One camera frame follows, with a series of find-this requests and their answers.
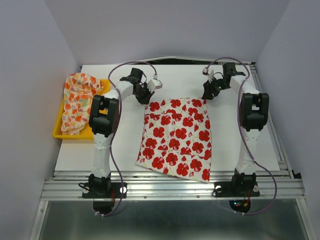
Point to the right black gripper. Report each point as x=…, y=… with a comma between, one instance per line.
x=208, y=89

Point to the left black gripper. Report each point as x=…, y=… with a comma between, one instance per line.
x=146, y=100

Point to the white red poppy skirt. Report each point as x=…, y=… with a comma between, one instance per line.
x=177, y=139

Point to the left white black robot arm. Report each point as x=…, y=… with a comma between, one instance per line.
x=104, y=120

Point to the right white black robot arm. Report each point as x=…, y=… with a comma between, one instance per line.
x=252, y=116

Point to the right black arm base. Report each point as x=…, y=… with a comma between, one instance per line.
x=226, y=189

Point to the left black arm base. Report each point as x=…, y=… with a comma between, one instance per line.
x=116, y=191

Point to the orange floral skirt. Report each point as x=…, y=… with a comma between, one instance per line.
x=78, y=93

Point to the yellow plastic tray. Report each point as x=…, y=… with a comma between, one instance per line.
x=86, y=133

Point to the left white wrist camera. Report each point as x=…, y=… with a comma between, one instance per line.
x=154, y=84

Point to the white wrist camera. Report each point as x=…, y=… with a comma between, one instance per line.
x=154, y=84
x=208, y=73

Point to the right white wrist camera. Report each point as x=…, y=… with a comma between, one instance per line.
x=208, y=73

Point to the aluminium frame rail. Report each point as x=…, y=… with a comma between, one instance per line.
x=149, y=186

